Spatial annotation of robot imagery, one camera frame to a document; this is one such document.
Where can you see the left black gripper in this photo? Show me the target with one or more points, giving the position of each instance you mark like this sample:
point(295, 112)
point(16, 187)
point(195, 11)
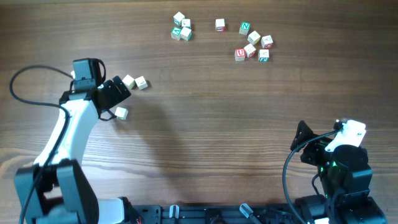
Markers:
point(117, 89)

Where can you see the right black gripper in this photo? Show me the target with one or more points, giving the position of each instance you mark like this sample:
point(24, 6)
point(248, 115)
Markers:
point(312, 152)

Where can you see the green letter E block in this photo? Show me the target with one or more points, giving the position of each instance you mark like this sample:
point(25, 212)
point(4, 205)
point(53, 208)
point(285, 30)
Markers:
point(121, 113)

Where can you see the red letter V block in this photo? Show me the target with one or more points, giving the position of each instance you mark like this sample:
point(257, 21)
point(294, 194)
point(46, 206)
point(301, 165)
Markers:
point(141, 83)

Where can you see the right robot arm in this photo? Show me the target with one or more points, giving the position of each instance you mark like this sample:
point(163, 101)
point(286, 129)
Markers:
point(344, 172)

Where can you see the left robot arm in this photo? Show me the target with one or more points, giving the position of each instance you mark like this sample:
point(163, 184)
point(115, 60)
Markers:
point(54, 189)

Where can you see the white block green J side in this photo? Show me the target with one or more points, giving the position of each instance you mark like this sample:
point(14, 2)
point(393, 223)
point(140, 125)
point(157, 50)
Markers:
point(263, 55)

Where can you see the green letter A block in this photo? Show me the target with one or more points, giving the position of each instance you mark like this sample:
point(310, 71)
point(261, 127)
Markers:
point(175, 33)

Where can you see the white block red M side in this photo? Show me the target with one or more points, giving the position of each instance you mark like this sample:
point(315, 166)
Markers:
point(250, 50)

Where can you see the white block red Q side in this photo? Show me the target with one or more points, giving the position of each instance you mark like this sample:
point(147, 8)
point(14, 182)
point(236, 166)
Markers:
point(267, 42)

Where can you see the red letter U block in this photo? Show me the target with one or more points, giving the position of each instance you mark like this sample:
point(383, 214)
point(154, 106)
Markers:
point(239, 55)

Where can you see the teal block top left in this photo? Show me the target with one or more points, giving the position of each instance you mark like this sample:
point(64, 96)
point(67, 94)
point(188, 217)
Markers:
point(178, 17)

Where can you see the small white block orange print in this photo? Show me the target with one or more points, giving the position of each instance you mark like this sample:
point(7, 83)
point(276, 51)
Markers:
point(186, 23)

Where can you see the white block yellow side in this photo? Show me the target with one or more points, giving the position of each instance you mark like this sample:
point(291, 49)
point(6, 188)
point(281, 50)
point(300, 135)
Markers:
point(254, 37)

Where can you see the green letter N block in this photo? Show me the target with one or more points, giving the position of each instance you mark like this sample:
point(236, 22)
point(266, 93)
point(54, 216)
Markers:
point(244, 28)

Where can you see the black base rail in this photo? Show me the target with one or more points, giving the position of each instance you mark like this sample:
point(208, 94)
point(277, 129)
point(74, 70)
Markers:
point(267, 214)

